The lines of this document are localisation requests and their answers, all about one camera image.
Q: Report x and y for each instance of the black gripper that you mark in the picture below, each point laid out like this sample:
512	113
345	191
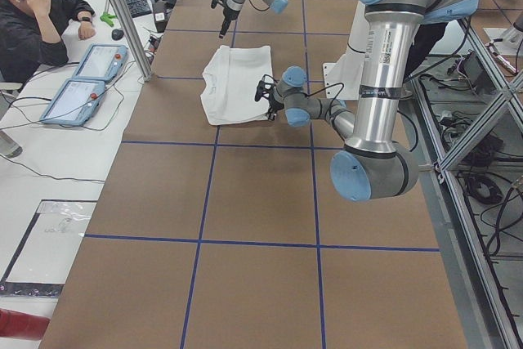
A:
273	106
228	15

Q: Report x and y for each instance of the white printed t-shirt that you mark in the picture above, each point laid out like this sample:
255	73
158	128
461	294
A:
231	78

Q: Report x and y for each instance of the black keyboard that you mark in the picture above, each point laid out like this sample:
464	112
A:
138	8

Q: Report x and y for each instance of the black computer mouse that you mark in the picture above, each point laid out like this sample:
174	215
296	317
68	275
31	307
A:
117	34

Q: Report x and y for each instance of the green toy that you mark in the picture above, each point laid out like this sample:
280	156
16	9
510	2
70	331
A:
108	18

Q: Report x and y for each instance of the upper blue teach pendant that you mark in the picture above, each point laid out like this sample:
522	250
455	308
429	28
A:
101	62

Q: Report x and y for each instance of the blue teach pendant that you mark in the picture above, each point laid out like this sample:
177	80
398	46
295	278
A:
101	62
75	102

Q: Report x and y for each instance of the lower blue teach pendant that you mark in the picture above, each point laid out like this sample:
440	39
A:
75	102

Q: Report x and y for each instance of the seated person in black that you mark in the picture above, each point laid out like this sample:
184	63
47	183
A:
31	34

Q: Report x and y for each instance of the clear plastic sheet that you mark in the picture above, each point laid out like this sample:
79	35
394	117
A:
42	260

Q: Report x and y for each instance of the red fire extinguisher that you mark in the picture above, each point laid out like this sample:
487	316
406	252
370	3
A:
20	325

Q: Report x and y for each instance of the white camera pole with base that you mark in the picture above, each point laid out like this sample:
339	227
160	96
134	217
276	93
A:
342	79

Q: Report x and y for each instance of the aluminium frame post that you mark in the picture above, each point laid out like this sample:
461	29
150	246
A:
133	39

